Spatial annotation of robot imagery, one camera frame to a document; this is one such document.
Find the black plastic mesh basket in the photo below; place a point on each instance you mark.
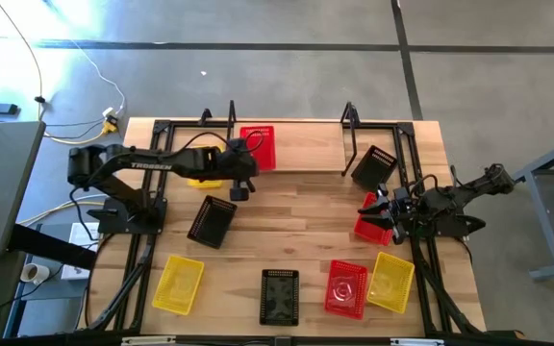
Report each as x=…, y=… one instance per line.
x=279, y=298
x=373, y=168
x=212, y=222

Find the silver frame bracket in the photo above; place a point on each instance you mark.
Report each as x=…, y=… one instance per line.
x=416, y=342
x=148, y=340

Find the blue-grey metal table frame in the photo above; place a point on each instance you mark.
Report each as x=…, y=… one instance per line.
x=545, y=226

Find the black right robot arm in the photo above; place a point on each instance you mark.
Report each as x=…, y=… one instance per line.
x=450, y=197

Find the black side table leg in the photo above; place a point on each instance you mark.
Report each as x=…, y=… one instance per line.
x=51, y=246

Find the white paper sheet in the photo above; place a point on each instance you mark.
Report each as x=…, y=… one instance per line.
x=76, y=273

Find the white power adapter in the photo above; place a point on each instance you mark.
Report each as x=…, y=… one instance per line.
x=108, y=112

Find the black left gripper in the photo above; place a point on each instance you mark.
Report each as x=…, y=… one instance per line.
x=241, y=163

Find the white cup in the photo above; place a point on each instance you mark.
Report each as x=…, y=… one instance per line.
x=36, y=274

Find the yellow plastic mesh basket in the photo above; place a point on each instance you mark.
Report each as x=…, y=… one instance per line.
x=205, y=183
x=390, y=283
x=178, y=286

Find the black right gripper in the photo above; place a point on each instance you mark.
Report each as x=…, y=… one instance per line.
x=404, y=211

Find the red plastic mesh basket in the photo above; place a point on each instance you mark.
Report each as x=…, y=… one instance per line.
x=346, y=290
x=266, y=154
x=370, y=233

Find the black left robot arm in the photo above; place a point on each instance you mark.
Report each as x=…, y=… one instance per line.
x=152, y=165

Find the grey side table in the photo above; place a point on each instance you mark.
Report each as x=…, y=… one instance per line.
x=3, y=182

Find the black aluminium table frame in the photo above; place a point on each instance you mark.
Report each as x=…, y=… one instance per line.
x=160, y=127

